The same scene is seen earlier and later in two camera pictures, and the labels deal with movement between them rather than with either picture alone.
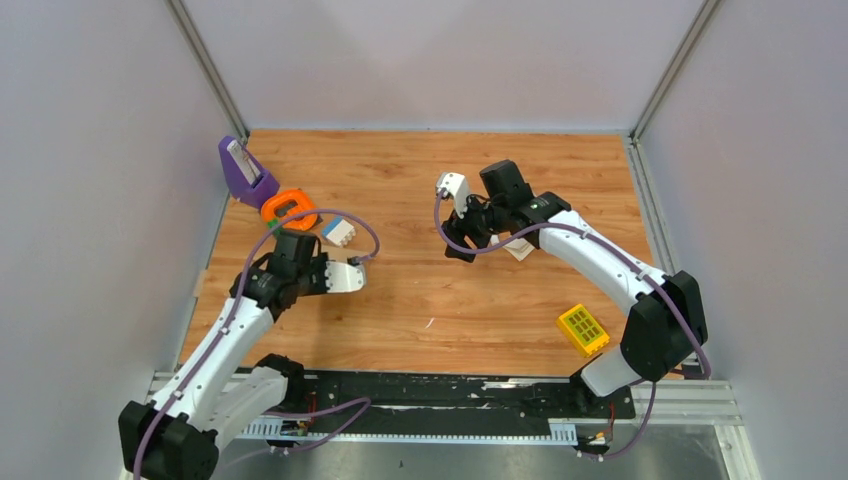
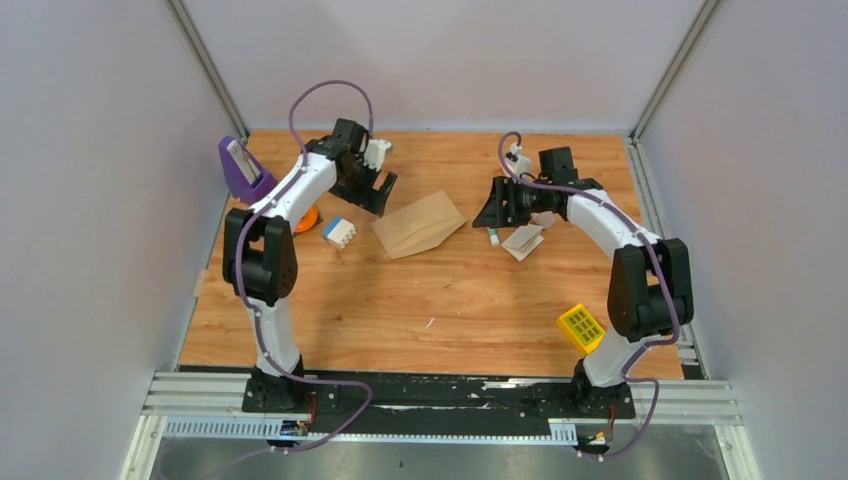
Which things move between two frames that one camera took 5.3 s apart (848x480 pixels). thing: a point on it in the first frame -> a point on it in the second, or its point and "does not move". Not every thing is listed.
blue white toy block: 339,231 does not move
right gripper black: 456,230 -> 494,214
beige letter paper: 519,248 does not move
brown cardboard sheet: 339,253 -> 419,227
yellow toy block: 583,330 does not move
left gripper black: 319,263 -> 375,202
